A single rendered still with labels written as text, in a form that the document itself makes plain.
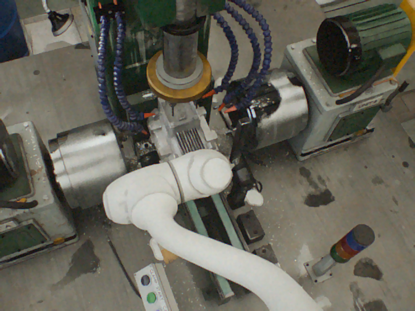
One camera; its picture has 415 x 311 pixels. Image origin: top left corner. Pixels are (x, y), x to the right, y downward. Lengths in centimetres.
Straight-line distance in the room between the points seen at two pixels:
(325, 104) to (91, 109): 92
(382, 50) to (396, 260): 74
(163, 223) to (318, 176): 96
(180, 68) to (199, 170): 33
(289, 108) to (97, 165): 63
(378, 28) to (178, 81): 63
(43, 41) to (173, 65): 158
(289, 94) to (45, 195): 80
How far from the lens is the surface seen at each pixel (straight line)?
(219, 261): 83
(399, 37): 152
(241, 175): 142
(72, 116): 184
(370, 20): 146
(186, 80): 120
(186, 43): 110
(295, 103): 147
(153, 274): 127
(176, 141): 141
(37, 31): 273
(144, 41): 141
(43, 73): 199
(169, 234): 89
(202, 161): 95
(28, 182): 132
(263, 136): 145
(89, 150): 133
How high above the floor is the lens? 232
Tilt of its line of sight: 63 degrees down
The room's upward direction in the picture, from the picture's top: 8 degrees clockwise
